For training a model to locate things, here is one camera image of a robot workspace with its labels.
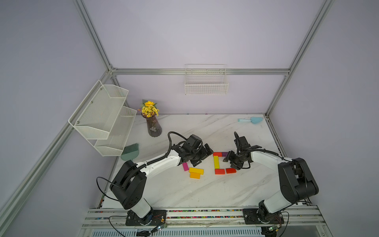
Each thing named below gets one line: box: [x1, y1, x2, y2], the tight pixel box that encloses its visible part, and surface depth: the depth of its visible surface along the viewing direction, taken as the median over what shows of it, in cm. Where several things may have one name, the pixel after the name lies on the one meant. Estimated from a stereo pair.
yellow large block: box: [189, 167, 204, 178], surface depth 90 cm
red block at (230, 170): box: [225, 167, 237, 174], surface depth 90 cm
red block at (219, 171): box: [214, 168, 226, 175], surface depth 92 cm
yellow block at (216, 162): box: [213, 155, 221, 170], surface depth 95 cm
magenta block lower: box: [182, 161, 190, 172], surface depth 92 cm
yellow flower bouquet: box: [137, 99, 161, 119], surface depth 92 cm
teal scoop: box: [237, 117, 264, 124], surface depth 121 cm
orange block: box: [189, 171, 201, 180], surface depth 90 cm
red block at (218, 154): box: [212, 152, 223, 158], surface depth 99 cm
